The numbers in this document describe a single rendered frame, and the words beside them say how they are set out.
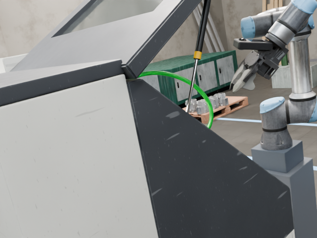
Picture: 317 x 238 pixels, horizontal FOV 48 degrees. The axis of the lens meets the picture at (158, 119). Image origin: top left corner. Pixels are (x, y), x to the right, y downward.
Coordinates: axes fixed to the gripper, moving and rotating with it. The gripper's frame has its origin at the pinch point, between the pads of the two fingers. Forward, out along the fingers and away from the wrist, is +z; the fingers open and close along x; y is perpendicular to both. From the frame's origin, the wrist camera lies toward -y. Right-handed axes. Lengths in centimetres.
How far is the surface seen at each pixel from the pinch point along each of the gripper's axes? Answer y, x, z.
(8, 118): -56, -51, 19
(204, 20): -26.9, -16.8, -11.7
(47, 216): -42, -55, 31
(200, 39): -25.5, -18.8, -7.3
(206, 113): 201, 396, 98
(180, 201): -12.7, -39.2, 25.5
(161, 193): -20, -41, 25
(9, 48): -115, 582, 230
